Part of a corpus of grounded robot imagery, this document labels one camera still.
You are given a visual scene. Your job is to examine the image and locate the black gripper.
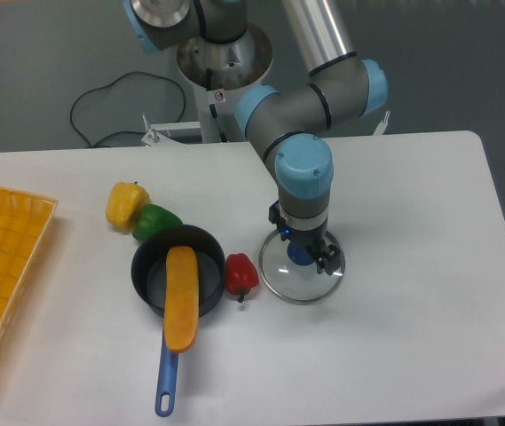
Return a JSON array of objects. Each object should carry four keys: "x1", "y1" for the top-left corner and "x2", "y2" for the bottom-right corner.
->
[{"x1": 268, "y1": 201, "x2": 340, "y2": 274}]

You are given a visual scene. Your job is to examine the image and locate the glass pot lid blue knob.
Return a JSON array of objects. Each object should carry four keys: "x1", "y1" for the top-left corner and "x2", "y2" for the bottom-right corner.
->
[{"x1": 258, "y1": 231, "x2": 346, "y2": 304}]

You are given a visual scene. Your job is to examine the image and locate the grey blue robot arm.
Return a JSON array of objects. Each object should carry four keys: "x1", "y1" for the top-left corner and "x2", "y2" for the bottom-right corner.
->
[{"x1": 123, "y1": 1, "x2": 388, "y2": 274}]

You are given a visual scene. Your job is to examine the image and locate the red bell pepper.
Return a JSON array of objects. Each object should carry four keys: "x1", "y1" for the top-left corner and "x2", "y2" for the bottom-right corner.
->
[{"x1": 225, "y1": 253, "x2": 259, "y2": 303}]

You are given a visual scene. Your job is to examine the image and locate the long orange bread loaf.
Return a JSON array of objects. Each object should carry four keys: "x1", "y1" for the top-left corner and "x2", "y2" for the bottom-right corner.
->
[{"x1": 163, "y1": 246, "x2": 199, "y2": 354}]

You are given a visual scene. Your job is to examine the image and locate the green bell pepper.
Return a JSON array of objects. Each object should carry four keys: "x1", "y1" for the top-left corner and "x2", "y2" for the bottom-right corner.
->
[{"x1": 132, "y1": 204, "x2": 183, "y2": 242}]

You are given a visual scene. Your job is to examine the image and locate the yellow bell pepper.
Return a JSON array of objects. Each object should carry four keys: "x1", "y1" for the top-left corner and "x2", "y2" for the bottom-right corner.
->
[{"x1": 106, "y1": 181, "x2": 150, "y2": 232}]

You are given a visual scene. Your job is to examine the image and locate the dark pot blue handle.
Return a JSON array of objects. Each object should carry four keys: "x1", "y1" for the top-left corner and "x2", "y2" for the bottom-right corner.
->
[{"x1": 130, "y1": 225, "x2": 225, "y2": 417}]

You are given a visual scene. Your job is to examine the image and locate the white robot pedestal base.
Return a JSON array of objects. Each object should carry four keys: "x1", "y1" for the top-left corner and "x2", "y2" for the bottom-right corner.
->
[{"x1": 139, "y1": 24, "x2": 274, "y2": 146}]

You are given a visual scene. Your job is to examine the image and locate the black cable on floor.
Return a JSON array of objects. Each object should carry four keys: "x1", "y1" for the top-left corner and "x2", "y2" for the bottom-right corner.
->
[{"x1": 69, "y1": 71, "x2": 187, "y2": 148}]

